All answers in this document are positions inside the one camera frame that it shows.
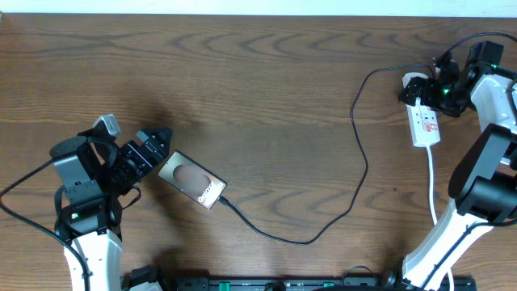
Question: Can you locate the bronze Galaxy smartphone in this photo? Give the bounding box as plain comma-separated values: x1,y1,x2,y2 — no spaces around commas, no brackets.
158,150,227,209

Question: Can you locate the black USB charging cable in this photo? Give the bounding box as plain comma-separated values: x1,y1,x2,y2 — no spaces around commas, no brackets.
217,64,436,246

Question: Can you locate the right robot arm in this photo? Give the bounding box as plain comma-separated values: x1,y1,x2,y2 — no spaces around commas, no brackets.
384,41,516,290

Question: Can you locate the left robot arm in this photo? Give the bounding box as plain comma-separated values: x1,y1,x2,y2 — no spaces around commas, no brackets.
50,126,172,290

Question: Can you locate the white USB charger plug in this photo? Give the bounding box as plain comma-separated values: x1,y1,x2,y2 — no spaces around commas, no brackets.
402,72,428,88

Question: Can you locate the white power strip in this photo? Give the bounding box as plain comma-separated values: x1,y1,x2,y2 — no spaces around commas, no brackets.
406,105,440,148

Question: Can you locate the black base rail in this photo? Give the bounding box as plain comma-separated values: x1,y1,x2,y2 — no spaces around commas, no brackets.
120,265,477,291

